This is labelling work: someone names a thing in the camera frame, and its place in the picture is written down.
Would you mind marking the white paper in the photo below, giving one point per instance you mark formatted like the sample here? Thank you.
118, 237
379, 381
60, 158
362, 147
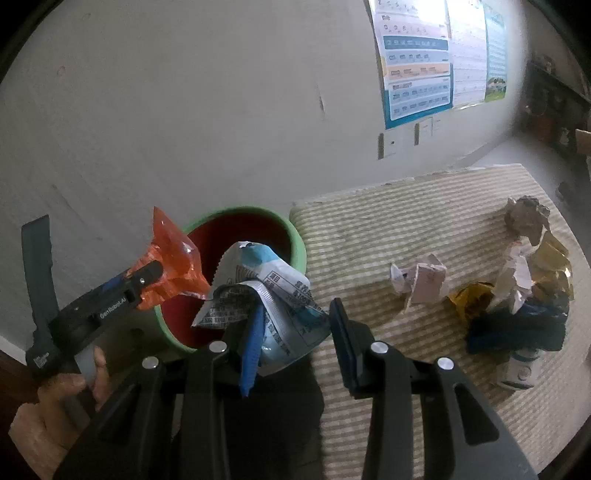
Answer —
515, 277

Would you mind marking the dark shelf with items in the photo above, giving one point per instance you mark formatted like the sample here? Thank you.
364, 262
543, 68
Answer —
549, 110

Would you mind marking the person's left hand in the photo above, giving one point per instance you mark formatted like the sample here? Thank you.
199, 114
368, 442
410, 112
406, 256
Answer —
51, 415

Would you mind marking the small paper carton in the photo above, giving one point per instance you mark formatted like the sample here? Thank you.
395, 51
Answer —
427, 281

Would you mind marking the blue chart wall poster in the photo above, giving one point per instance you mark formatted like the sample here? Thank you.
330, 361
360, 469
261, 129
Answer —
415, 69

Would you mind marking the white table wall poster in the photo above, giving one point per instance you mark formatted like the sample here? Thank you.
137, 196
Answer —
466, 55

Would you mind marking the gold foil wrapper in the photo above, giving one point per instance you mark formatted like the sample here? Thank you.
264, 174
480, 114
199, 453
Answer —
554, 258

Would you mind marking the wall socket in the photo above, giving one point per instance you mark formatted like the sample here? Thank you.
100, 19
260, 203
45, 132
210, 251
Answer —
381, 145
417, 134

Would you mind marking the orange plastic wrapper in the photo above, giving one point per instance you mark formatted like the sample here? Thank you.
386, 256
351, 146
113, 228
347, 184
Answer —
173, 258

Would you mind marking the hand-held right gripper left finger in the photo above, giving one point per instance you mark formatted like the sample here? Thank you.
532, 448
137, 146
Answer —
251, 355

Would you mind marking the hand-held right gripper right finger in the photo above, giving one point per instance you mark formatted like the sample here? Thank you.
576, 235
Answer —
344, 339

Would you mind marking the yellow wrapper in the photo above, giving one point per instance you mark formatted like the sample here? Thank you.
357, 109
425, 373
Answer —
471, 297

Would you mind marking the dark blue wrapper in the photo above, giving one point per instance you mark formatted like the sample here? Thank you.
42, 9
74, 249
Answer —
512, 330

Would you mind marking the green blue wall poster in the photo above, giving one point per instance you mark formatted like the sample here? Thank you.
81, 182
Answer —
495, 55

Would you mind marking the striped beige mat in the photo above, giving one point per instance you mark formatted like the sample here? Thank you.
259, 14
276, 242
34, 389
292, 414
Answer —
369, 230

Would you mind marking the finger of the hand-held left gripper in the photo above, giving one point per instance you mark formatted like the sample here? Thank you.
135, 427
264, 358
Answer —
147, 272
114, 284

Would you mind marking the brown crumpled paper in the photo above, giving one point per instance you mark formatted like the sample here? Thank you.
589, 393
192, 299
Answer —
526, 217

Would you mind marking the white blue printed wrapper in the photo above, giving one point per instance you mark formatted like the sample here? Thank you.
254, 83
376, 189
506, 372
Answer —
286, 295

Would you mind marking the green bin with red inside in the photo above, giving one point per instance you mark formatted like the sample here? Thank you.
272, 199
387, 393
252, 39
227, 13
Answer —
226, 235

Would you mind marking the small white container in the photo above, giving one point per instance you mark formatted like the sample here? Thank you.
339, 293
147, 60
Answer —
521, 371

